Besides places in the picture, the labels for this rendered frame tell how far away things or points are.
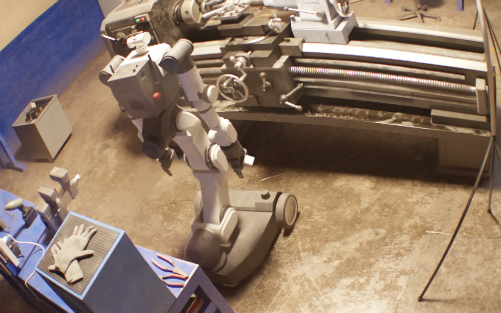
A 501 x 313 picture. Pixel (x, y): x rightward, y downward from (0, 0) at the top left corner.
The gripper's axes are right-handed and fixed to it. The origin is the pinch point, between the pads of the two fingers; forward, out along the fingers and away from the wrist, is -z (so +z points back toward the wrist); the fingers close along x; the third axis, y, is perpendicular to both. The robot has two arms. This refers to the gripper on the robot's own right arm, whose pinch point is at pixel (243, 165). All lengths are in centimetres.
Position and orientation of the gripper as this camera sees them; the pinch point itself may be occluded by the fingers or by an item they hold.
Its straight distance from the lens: 279.9
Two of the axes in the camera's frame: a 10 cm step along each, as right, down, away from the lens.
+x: 2.8, -8.1, 5.1
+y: -8.8, -0.1, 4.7
